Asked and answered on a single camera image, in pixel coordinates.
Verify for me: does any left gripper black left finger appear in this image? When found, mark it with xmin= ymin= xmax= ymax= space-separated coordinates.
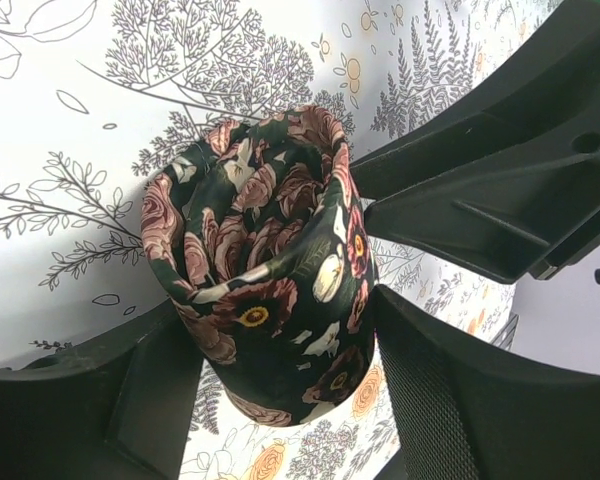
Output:
xmin=0 ymin=301 xmax=202 ymax=479

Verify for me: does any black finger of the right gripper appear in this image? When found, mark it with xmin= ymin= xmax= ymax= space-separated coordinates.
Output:
xmin=362 ymin=149 xmax=600 ymax=283
xmin=350 ymin=1 xmax=600 ymax=200

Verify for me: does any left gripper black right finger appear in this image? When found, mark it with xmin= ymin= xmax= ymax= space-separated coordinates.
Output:
xmin=372 ymin=285 xmax=600 ymax=480

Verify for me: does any black floral necktie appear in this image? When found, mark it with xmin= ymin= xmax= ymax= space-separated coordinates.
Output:
xmin=141 ymin=105 xmax=377 ymax=427

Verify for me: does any floral patterned table mat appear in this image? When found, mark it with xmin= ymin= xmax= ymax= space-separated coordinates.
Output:
xmin=0 ymin=0 xmax=571 ymax=480

